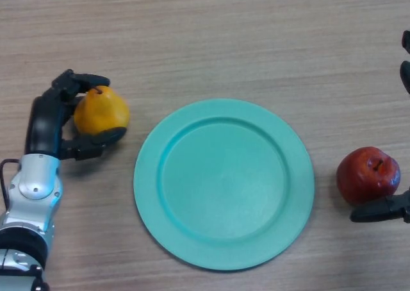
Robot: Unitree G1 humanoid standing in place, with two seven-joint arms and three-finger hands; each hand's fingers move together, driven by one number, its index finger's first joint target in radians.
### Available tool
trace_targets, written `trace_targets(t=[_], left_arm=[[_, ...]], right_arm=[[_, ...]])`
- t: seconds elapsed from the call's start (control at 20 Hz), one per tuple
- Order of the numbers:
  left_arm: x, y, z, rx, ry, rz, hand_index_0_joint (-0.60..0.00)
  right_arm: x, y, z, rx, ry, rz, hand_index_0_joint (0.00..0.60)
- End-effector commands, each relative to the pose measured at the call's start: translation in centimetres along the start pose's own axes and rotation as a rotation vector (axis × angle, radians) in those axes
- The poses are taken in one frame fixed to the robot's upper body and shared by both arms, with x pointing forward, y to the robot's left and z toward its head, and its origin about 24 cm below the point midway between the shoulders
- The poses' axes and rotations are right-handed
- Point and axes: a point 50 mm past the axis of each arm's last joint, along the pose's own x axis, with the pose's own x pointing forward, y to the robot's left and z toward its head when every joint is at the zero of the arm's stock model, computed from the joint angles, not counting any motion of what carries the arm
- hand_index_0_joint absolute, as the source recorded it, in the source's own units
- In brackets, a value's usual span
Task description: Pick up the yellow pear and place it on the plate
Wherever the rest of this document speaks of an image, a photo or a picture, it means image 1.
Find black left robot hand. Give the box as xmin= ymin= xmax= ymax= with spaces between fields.
xmin=24 ymin=68 xmax=127 ymax=162

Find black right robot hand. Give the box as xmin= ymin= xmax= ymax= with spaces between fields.
xmin=349 ymin=29 xmax=410 ymax=224

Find yellow pear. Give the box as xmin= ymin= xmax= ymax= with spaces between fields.
xmin=73 ymin=85 xmax=131 ymax=135

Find green round plate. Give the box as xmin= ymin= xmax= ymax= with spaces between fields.
xmin=133 ymin=98 xmax=315 ymax=273

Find red apple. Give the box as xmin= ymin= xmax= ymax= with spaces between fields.
xmin=336 ymin=146 xmax=402 ymax=205

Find dark wrist cable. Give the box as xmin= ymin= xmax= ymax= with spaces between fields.
xmin=0 ymin=158 xmax=22 ymax=208

